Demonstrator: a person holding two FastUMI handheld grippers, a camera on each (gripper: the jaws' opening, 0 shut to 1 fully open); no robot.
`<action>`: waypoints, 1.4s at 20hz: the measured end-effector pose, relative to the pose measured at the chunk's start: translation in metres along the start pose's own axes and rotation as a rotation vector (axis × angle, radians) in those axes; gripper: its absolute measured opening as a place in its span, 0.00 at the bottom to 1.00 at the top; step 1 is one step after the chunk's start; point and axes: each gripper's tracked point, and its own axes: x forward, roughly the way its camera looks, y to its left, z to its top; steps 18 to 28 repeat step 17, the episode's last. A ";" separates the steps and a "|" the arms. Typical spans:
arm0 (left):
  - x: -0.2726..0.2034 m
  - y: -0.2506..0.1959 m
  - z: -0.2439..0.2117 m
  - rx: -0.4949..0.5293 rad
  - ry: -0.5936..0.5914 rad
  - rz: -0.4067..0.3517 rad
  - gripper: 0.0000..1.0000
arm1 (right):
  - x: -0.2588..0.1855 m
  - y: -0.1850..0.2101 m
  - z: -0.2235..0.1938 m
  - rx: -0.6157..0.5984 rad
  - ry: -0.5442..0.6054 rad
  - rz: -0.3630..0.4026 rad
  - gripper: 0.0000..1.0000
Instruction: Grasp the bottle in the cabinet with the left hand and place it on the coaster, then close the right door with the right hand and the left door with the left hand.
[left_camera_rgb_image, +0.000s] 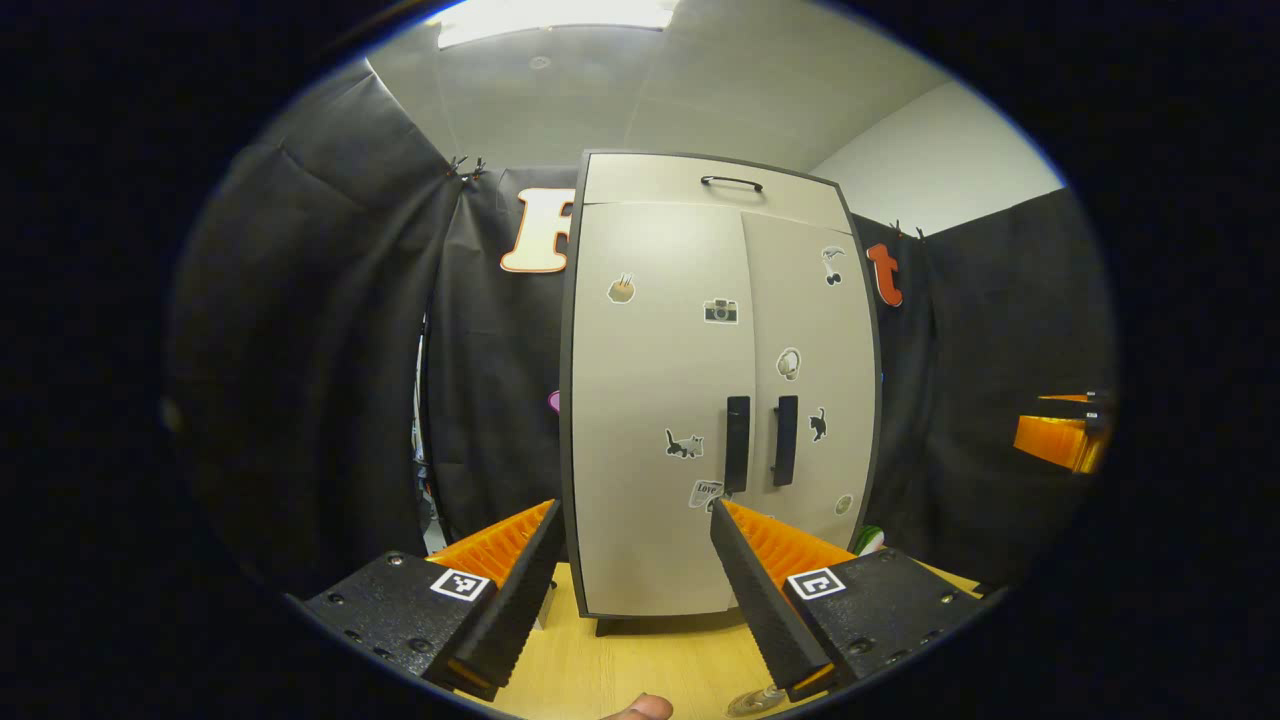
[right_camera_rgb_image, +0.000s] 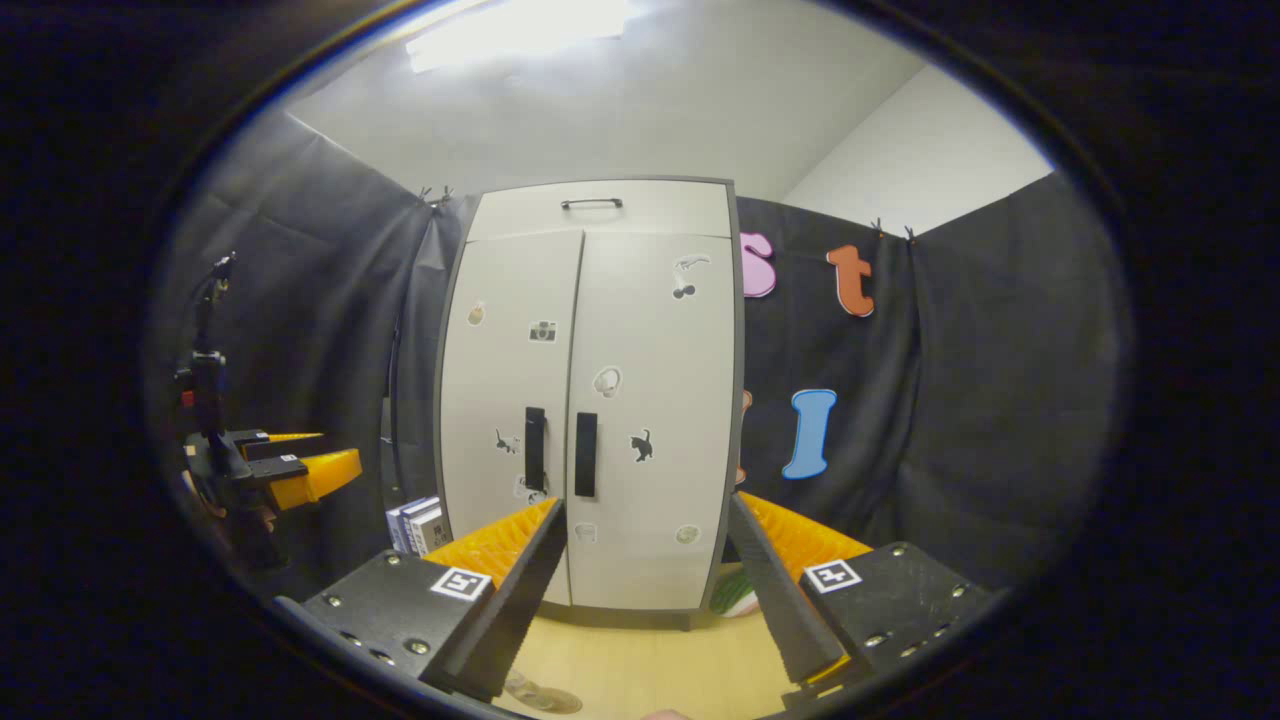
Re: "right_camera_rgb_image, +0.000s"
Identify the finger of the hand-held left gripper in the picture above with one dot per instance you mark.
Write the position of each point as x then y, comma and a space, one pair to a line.
320, 475
275, 442

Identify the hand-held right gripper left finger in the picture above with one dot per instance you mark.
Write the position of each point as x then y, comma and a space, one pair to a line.
520, 600

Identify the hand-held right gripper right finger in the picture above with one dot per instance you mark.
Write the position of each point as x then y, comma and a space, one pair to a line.
780, 600

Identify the clear glass bottle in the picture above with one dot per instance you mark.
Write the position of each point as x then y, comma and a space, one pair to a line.
520, 686

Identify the round brown coaster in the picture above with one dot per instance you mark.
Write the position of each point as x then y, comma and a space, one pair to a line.
562, 702

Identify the white door with camera sticker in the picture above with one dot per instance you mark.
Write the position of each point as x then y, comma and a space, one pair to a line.
500, 380

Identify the white door with cat sticker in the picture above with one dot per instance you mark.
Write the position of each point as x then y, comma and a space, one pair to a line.
660, 380

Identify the white and grey cabinet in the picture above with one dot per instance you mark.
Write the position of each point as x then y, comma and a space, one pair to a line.
740, 350

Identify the watermelon slice toy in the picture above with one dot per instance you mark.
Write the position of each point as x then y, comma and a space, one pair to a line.
735, 598

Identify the white printed box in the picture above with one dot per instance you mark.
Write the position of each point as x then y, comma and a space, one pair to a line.
430, 530

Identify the ceiling light panel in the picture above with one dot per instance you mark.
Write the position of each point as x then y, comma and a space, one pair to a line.
520, 30

